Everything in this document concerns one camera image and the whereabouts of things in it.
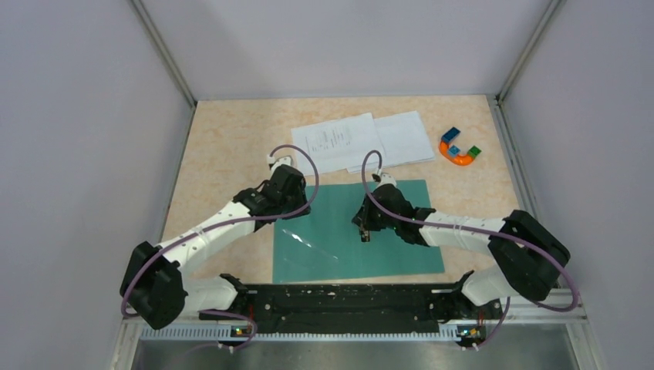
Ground green plastic folder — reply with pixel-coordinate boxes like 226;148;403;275
272;183;445;284

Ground printed white paper sheet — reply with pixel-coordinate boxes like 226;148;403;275
291;113;385;174

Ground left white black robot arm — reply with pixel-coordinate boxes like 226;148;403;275
120;164;310;329

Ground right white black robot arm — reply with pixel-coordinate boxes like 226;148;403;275
352;183;576;318

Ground blank white paper sheets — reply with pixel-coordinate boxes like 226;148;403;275
373;111;436;167

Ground light blue toy brick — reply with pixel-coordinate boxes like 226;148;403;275
448;146;460;157

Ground orange curved toy block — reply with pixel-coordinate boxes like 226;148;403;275
439;141;474;167

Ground dark blue toy brick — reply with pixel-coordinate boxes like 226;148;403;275
441;126;460;145

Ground green toy brick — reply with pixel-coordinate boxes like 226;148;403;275
465;146;481;160

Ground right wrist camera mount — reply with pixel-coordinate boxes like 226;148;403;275
373;172;397;187

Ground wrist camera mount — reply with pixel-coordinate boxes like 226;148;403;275
267;156;294;173
373;172;397;187

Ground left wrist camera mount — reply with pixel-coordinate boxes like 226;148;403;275
267;156;294;173

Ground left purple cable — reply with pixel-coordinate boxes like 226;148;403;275
120;145;321;318

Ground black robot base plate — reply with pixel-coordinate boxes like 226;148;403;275
225;274;501;334

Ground grey slotted cable duct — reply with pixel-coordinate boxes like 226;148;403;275
140;324;462;342

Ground aluminium frame rail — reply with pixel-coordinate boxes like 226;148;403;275
504;288;588;325

